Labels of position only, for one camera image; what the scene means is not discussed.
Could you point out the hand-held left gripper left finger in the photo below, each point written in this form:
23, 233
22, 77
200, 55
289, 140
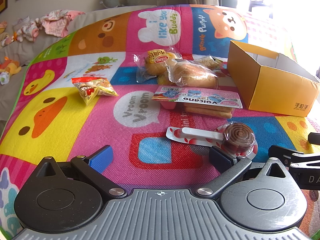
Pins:
100, 158

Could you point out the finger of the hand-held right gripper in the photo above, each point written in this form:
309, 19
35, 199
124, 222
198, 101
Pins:
315, 138
280, 152

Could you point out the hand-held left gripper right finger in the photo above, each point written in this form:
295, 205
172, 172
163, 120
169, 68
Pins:
220, 158

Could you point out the chocolate lollipop packet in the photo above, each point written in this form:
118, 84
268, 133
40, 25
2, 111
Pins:
237, 135

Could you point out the yellow cardboard box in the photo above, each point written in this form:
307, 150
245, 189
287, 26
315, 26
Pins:
275, 90

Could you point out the pink biscuit dip tray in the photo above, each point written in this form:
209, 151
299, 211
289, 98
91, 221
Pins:
200, 97

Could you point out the red yellow snack packet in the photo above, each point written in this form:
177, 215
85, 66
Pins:
95, 88

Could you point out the round bun clear wrapper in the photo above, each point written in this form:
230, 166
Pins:
192, 76

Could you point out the sesame bar yellow wrapper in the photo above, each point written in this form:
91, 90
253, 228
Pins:
206, 62

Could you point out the small bread yellow packet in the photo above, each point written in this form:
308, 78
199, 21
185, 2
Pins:
156, 62

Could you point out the colourful cartoon play mat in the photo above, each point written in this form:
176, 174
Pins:
75, 130

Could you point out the white green soft toy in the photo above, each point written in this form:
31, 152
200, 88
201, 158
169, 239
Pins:
3, 78

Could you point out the orange plush toy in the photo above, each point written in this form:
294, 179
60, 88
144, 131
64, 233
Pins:
11, 66

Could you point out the pink floral cloth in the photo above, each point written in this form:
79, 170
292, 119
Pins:
60, 22

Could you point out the pink white baby clothes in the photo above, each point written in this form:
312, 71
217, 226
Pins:
5, 36
28, 30

